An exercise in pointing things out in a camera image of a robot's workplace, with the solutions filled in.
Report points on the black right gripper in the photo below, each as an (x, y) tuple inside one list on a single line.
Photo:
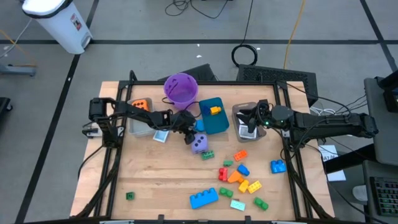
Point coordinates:
[(265, 117)]

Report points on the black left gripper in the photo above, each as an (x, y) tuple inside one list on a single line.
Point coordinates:
[(180, 121)]

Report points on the purple foam die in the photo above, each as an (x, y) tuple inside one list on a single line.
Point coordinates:
[(199, 144)]

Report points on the clear grey plastic bin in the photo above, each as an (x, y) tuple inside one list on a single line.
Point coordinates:
[(236, 137)]

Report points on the small yellow toy brick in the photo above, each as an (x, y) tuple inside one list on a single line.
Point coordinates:
[(215, 109)]

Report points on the orange foam die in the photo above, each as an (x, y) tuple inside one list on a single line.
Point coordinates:
[(140, 104)]

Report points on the large blue plastic organiser tray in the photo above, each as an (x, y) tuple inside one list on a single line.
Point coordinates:
[(203, 198)]

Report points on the dark green square brick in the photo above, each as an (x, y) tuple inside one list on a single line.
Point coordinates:
[(130, 195)]

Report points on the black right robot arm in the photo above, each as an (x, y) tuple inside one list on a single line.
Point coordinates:
[(326, 124)]

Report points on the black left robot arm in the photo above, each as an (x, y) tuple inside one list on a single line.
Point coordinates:
[(140, 113)]

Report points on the teal plastic bin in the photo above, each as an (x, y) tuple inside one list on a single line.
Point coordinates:
[(214, 124)]

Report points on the green four-stud toy brick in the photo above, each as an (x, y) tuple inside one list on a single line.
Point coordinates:
[(207, 154)]

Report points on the purple plastic bucket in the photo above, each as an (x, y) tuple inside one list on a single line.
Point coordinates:
[(181, 91)]

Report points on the small green toy brick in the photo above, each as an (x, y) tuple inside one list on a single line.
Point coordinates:
[(228, 163)]

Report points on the black perforated computer case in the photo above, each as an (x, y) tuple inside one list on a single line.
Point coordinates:
[(276, 79)]

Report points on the black flat case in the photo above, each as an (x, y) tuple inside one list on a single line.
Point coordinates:
[(202, 73)]

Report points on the white plastic bin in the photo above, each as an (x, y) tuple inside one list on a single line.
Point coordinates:
[(141, 129)]

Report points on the blue square toy brick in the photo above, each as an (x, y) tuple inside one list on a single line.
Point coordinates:
[(278, 166)]

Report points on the red toy brick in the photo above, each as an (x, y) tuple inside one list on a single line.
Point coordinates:
[(223, 174)]

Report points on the yellow six-stud toy brick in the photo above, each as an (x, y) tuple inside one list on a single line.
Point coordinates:
[(254, 186)]

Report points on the green two-stud toy brick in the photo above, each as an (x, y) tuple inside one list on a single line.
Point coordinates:
[(261, 203), (226, 192)]

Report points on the printed paper sheet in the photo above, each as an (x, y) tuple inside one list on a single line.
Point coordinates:
[(328, 152)]

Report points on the mint flat toy brick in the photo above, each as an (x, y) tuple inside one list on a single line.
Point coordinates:
[(237, 205)]

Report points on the black table clamp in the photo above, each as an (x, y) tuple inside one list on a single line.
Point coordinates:
[(160, 217), (247, 218)]

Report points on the blank paper sheet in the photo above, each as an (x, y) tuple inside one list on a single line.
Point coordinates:
[(337, 175)]

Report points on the white computer mouse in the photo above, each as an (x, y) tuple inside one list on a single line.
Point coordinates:
[(360, 193)]

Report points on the grey side desk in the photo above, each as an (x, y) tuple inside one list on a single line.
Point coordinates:
[(384, 130)]

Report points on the grey keyboard desk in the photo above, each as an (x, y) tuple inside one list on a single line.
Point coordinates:
[(377, 169)]

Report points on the black desk monitor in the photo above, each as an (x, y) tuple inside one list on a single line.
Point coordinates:
[(391, 93)]

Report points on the black backlit keyboard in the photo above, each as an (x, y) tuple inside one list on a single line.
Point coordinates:
[(385, 196)]

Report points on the white pedal trash can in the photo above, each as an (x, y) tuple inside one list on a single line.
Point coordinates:
[(59, 28)]

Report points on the grey desk foot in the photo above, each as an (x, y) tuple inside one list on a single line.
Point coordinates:
[(17, 70)]

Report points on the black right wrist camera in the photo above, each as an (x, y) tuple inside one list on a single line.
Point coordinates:
[(263, 104)]

